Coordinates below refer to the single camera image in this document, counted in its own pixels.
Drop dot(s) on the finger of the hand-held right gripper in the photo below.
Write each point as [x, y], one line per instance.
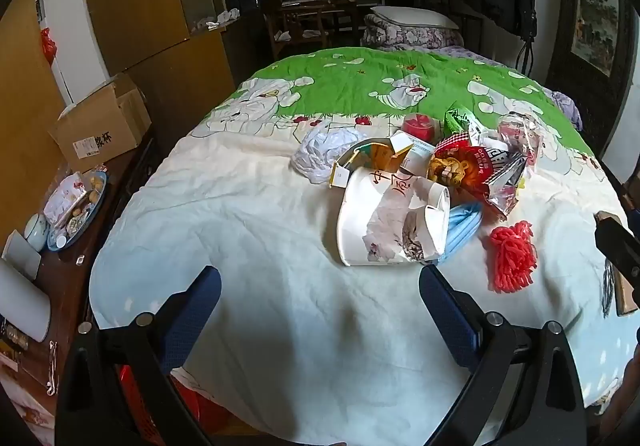
[620, 246]

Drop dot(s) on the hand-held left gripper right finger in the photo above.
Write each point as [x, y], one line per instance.
[450, 316]

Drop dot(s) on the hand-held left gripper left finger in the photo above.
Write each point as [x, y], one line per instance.
[195, 306]

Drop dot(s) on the red foam net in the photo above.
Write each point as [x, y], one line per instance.
[510, 256]

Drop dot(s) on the blue face mask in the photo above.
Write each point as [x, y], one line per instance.
[460, 226]

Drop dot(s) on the silver foil wrapper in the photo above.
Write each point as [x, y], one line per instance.
[502, 191]

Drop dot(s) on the white paper bucket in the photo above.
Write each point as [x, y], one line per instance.
[360, 216]

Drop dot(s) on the red snack bag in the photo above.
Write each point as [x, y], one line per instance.
[465, 166]

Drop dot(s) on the clear plastic wrapper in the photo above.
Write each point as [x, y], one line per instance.
[517, 131]

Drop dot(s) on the yellow and white carton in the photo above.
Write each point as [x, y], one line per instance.
[370, 156]

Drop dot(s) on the red cup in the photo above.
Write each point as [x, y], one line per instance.
[419, 126]

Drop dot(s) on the green snack packet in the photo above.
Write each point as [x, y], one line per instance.
[457, 119]

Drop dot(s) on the white plastic bag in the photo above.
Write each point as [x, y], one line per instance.
[320, 151]

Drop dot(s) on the printed green and white quilt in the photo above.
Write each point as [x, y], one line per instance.
[280, 276]

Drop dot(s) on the dark wooden dresser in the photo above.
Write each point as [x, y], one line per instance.
[60, 286]

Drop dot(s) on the blue oval tray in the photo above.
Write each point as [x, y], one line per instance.
[75, 238]

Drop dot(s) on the metal hair clip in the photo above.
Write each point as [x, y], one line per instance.
[52, 366]

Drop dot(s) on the round brown snacks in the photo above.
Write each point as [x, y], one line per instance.
[96, 186]

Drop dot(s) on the white and pink snack packet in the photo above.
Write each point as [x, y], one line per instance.
[65, 196]

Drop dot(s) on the white thermos jug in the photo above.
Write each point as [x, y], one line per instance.
[22, 301]

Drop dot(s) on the small white lidded bowl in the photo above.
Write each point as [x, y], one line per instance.
[36, 232]

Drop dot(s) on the brown cardboard box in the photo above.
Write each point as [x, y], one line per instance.
[95, 126]

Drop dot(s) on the black coat stand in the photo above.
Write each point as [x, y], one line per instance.
[531, 1]

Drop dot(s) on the folded floral quilt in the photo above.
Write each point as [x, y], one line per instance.
[400, 36]

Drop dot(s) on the white cloth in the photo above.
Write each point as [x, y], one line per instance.
[220, 19]

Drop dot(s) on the red hanging ornament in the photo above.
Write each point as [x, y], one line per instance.
[48, 46]

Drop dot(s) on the white pillow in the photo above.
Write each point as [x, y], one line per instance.
[415, 16]

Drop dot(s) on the dark wooden chair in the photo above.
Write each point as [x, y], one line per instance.
[310, 21]

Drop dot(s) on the framed wall painting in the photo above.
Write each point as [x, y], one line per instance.
[595, 11]

